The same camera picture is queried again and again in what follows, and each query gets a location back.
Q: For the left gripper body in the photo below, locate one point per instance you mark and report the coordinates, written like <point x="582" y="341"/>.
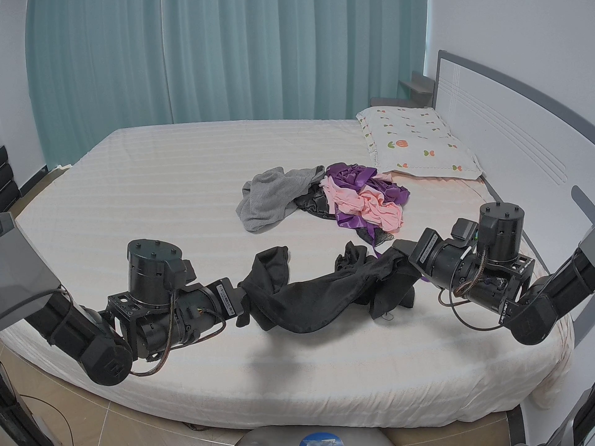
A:
<point x="209" y="309"/>

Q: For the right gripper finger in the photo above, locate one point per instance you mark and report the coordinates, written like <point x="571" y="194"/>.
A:
<point x="405" y="247"/>

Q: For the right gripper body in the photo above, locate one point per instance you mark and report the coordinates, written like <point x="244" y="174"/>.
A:
<point x="439" y="260"/>

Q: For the black T-shirt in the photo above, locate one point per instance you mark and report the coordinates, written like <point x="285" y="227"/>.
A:
<point x="316" y="300"/>

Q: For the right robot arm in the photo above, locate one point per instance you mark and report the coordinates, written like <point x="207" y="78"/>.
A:
<point x="502" y="230"/>

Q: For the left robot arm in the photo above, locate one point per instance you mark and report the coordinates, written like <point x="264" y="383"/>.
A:
<point x="93" y="342"/>

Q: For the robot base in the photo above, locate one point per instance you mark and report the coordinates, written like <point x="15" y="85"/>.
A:
<point x="316" y="438"/>

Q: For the pile of clothes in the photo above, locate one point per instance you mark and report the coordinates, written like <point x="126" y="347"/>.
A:
<point x="367" y="202"/>

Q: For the bed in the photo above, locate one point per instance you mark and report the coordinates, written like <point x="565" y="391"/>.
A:
<point x="162" y="202"/>

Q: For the white printed pillow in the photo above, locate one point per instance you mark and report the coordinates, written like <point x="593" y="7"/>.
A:
<point x="413" y="142"/>

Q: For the grey garment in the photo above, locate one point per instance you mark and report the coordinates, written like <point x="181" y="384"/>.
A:
<point x="265" y="198"/>

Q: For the grey bedside table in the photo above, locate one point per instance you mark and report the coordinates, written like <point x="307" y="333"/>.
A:
<point x="418" y="84"/>

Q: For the blue-green curtain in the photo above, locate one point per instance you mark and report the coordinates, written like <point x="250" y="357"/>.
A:
<point x="93" y="63"/>
<point x="302" y="44"/>

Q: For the black chest of drawers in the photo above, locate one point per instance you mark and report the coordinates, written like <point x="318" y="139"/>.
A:
<point x="7" y="179"/>

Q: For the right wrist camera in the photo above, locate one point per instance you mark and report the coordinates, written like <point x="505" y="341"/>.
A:
<point x="465" y="230"/>

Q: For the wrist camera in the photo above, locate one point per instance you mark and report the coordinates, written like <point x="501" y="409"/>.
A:
<point x="190" y="272"/>
<point x="465" y="230"/>

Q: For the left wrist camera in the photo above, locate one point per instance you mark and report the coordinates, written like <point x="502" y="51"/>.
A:
<point x="190" y="272"/>

